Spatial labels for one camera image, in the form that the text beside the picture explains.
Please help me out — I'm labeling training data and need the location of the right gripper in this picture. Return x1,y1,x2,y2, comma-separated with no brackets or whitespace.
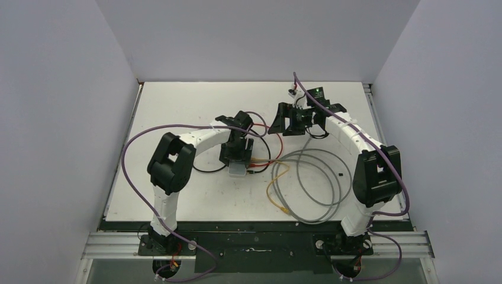
268,102,314,136

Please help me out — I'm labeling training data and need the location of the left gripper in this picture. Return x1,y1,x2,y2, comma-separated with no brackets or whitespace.
221,136,252,167

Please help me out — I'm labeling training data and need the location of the white network switch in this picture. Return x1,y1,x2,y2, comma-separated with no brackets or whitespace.
228,160,247,178

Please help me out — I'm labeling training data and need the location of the black ethernet cable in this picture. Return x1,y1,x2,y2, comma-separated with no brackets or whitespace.
192,128,272,174

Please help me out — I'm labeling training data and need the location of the yellow ethernet cable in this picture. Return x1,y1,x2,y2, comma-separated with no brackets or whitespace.
249,157,291,215

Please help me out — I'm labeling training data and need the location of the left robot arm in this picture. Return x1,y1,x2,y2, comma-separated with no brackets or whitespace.
147,111,254,255

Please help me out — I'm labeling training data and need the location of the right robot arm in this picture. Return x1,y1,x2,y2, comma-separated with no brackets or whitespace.
268,86,404,253

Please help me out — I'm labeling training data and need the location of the red ethernet cable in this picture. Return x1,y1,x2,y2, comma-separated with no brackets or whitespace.
246,123,284,173

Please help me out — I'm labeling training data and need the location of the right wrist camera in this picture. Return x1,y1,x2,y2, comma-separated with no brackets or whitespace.
288,89,306,105

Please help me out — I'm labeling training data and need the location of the grey ethernet cable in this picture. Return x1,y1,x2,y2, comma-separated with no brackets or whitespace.
271,138,353,225

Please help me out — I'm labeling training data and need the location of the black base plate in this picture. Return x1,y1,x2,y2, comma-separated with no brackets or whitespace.
98,221,411,278

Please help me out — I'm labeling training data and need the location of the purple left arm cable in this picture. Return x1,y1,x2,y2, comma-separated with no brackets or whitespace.
120,111,268,282

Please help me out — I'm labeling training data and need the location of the aluminium rail frame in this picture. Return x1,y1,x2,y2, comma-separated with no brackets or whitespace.
82,231,435,260

